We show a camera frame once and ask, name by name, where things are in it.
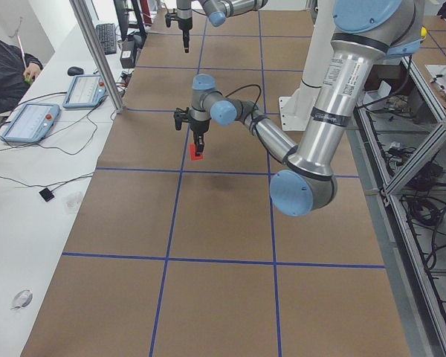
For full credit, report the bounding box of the black keyboard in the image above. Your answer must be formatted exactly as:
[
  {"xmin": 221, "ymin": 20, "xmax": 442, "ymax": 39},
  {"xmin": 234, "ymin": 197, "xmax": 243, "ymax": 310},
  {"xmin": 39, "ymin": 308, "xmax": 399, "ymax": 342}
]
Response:
[{"xmin": 95, "ymin": 23, "xmax": 117, "ymax": 55}]

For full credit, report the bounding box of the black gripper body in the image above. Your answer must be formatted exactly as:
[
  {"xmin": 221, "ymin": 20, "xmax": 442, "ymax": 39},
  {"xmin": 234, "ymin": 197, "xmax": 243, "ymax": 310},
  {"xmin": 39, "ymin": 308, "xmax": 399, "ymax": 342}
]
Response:
[
  {"xmin": 178, "ymin": 17, "xmax": 193, "ymax": 37},
  {"xmin": 190, "ymin": 118, "xmax": 209, "ymax": 144}
]

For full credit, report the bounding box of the seated person in black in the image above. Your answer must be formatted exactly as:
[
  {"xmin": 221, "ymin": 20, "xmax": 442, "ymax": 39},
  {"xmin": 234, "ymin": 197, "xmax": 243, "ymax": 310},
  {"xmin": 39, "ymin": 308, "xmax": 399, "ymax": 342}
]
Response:
[{"xmin": 0, "ymin": 40, "xmax": 43, "ymax": 114}]

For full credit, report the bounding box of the far teach pendant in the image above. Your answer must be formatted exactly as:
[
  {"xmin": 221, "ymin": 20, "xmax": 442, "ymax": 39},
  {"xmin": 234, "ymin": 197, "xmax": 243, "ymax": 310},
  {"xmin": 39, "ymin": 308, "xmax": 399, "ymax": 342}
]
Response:
[{"xmin": 62, "ymin": 74, "xmax": 107, "ymax": 109}]

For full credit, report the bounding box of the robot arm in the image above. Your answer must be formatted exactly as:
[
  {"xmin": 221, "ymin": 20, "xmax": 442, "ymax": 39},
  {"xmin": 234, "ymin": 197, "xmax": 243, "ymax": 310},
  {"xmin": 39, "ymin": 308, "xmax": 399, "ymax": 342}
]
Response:
[
  {"xmin": 166, "ymin": 0, "xmax": 268, "ymax": 53},
  {"xmin": 185, "ymin": 1, "xmax": 424, "ymax": 216}
]

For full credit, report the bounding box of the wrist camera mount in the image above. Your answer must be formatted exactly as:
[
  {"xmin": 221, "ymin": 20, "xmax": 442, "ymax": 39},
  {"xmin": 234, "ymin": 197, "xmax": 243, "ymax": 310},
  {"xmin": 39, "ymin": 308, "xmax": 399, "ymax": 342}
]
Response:
[
  {"xmin": 165, "ymin": 11, "xmax": 178, "ymax": 28},
  {"xmin": 173, "ymin": 107, "xmax": 190, "ymax": 131}
]

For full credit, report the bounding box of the black computer mouse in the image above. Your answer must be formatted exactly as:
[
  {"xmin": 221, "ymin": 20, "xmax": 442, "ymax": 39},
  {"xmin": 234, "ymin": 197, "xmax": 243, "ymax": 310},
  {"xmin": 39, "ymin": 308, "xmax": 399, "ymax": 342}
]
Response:
[{"xmin": 67, "ymin": 66, "xmax": 84, "ymax": 77}]

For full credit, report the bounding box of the small black sensor pad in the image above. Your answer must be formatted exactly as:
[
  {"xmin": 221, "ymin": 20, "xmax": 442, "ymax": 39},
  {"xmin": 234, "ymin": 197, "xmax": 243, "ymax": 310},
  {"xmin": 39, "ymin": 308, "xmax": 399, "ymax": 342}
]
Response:
[{"xmin": 39, "ymin": 187, "xmax": 55, "ymax": 202}]

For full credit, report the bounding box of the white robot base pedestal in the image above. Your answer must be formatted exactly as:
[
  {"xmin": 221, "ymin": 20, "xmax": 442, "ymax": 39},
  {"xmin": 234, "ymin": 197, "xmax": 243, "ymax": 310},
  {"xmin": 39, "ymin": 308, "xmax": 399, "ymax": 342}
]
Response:
[{"xmin": 277, "ymin": 0, "xmax": 343, "ymax": 133}]

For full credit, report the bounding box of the clear tape roll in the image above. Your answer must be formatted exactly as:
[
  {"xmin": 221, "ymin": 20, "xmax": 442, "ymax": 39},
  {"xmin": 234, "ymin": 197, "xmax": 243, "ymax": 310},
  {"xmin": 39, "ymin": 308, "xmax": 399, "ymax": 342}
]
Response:
[{"xmin": 10, "ymin": 289, "xmax": 33, "ymax": 310}]

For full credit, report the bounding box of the teach pendant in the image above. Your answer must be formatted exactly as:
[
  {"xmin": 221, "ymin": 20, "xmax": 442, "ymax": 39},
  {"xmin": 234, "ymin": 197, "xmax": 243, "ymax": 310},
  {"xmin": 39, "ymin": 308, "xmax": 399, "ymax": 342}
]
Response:
[
  {"xmin": 1, "ymin": 103, "xmax": 61, "ymax": 144},
  {"xmin": 62, "ymin": 74, "xmax": 107, "ymax": 109}
]

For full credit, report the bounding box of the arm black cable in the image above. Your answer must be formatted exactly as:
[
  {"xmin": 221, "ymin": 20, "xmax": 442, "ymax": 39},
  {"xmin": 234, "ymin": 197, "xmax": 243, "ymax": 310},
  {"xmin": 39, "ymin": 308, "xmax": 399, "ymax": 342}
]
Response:
[{"xmin": 222, "ymin": 83, "xmax": 263, "ymax": 123}]

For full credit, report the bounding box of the aluminium frame post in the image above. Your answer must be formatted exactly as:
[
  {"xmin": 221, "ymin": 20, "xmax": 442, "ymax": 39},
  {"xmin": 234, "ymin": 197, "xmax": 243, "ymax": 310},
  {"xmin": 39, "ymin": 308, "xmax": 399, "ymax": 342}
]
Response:
[{"xmin": 69, "ymin": 0, "xmax": 124, "ymax": 114}]

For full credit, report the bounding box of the black power adapter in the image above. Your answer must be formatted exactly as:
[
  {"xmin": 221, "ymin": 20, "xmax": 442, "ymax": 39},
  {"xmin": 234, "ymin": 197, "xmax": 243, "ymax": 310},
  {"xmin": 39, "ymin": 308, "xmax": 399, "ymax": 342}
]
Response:
[{"xmin": 120, "ymin": 40, "xmax": 135, "ymax": 68}]

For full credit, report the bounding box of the near teach pendant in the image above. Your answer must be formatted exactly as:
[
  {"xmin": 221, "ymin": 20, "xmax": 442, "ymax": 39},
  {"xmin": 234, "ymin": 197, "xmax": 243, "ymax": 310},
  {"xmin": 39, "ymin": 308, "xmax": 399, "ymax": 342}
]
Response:
[{"xmin": 1, "ymin": 103, "xmax": 61, "ymax": 144}]

